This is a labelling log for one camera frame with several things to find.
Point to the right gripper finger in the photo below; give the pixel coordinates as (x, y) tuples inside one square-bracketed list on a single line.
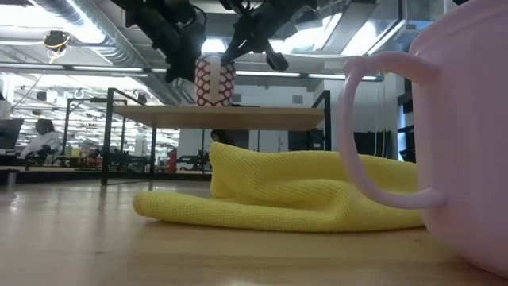
[(276, 59), (237, 51)]

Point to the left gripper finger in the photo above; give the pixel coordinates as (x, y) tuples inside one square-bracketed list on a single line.
[(175, 69), (195, 55)]

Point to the red white patterned mug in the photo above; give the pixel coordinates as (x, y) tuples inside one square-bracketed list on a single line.
[(204, 91)]

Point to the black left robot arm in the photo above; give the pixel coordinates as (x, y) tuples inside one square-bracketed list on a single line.
[(151, 16)]

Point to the wooden shelf black legs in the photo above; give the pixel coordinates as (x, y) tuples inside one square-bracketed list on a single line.
[(238, 118)]

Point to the ceiling light strip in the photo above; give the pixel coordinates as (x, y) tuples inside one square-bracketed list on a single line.
[(79, 68), (297, 74)]

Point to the person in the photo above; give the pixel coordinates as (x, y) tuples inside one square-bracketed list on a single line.
[(220, 137), (41, 143)]

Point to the yellow microfibre cloth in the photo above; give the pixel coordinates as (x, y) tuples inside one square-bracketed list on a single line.
[(278, 190)]

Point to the pink plastic cup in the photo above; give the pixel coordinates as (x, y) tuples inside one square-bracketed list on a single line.
[(468, 139)]

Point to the silver ventilation duct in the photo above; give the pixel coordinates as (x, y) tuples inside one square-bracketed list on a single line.
[(119, 43)]

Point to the black aluminium rig frame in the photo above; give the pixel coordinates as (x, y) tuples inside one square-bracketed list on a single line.
[(59, 175)]

